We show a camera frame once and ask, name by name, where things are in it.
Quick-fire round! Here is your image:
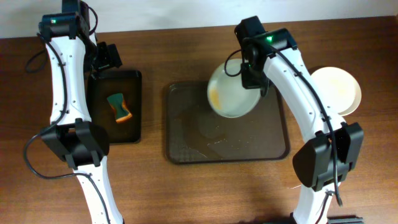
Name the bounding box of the white plate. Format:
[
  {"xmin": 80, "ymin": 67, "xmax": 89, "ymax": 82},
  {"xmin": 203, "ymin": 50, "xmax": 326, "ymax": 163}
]
[
  {"xmin": 311, "ymin": 67, "xmax": 362, "ymax": 116},
  {"xmin": 207, "ymin": 63, "xmax": 261, "ymax": 118}
]

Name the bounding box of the orange green sponge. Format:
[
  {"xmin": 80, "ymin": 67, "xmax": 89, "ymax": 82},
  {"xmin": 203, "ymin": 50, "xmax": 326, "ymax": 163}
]
[{"xmin": 107, "ymin": 93, "xmax": 132, "ymax": 123}]

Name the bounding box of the white plate back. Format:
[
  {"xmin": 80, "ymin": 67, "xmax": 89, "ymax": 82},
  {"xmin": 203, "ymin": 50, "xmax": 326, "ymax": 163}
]
[{"xmin": 311, "ymin": 67, "xmax": 362, "ymax": 116}]

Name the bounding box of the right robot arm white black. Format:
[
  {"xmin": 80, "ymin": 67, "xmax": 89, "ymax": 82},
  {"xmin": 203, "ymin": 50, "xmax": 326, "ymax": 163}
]
[{"xmin": 235, "ymin": 29, "xmax": 364, "ymax": 223}]

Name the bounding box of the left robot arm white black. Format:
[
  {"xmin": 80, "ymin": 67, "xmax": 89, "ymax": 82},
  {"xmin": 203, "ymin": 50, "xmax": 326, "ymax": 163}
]
[{"xmin": 39, "ymin": 12, "xmax": 124, "ymax": 223}]

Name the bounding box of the small black tray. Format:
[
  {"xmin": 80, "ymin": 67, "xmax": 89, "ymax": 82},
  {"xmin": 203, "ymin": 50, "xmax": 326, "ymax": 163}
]
[{"xmin": 86, "ymin": 70, "xmax": 142, "ymax": 144}]

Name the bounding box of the large brown serving tray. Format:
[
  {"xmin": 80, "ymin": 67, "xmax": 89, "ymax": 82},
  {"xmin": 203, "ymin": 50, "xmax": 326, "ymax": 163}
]
[{"xmin": 165, "ymin": 82, "xmax": 290, "ymax": 164}]

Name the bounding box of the black base bracket right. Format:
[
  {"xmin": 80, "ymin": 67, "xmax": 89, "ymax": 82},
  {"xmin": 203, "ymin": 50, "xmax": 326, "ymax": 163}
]
[{"xmin": 328, "ymin": 217, "xmax": 364, "ymax": 224}]

